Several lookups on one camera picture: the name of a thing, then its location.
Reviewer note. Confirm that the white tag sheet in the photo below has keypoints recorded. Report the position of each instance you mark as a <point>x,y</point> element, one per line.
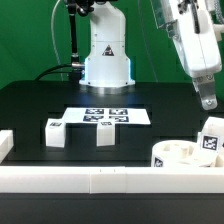
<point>120,115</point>

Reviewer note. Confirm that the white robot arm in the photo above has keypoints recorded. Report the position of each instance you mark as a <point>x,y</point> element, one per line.
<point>107,69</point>

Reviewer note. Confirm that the white front fence wall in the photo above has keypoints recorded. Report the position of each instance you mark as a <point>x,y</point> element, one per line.
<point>95,180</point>

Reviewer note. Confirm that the white left fence wall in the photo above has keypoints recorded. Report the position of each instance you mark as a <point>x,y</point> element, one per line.
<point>6,143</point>

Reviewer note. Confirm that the white round stool seat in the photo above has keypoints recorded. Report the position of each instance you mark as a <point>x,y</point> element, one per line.
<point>180,153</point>

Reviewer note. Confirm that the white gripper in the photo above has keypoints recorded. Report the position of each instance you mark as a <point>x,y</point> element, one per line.
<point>196,44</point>

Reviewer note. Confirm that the white fence wall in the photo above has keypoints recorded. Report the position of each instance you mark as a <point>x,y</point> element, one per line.
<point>6,143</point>
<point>95,180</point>

